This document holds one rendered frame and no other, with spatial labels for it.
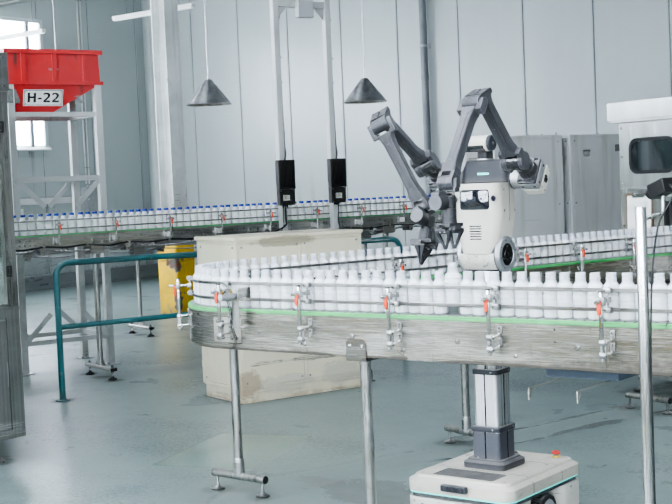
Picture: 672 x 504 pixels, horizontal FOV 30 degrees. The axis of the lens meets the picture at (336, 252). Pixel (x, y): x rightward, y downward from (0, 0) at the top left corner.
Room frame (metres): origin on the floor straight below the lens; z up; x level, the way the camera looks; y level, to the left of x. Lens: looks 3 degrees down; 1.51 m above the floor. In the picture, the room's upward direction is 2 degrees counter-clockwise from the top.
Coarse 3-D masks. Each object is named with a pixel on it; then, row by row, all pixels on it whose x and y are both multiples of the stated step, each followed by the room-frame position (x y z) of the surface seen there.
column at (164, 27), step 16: (160, 0) 15.59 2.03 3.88; (176, 0) 15.57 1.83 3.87; (160, 16) 15.60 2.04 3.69; (176, 16) 15.56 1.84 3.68; (160, 32) 15.60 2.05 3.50; (176, 32) 15.55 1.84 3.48; (160, 48) 15.61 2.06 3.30; (176, 48) 15.54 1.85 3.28; (160, 64) 15.61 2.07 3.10; (176, 64) 15.53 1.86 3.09; (160, 80) 15.61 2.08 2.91; (176, 80) 15.52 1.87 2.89; (160, 96) 15.60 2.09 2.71; (176, 96) 15.51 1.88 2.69; (160, 112) 15.58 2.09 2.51; (176, 112) 15.50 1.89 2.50; (160, 128) 15.57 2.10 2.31; (176, 128) 15.48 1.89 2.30; (160, 144) 15.56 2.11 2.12; (176, 144) 15.47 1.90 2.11; (160, 160) 15.55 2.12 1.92; (176, 160) 15.46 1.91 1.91; (160, 176) 15.54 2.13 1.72; (176, 176) 15.45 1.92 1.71; (160, 192) 15.53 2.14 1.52; (176, 192) 15.44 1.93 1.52; (176, 208) 15.43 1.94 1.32
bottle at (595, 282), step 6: (594, 276) 4.41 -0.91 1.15; (594, 282) 4.40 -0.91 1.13; (600, 282) 4.41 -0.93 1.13; (588, 294) 4.41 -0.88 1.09; (594, 294) 4.39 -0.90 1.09; (588, 300) 4.41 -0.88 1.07; (594, 300) 4.39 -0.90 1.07; (588, 306) 4.41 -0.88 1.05; (594, 306) 4.40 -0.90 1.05; (588, 312) 4.41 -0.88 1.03; (594, 312) 4.40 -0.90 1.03; (588, 318) 4.42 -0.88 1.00; (594, 318) 4.40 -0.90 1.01
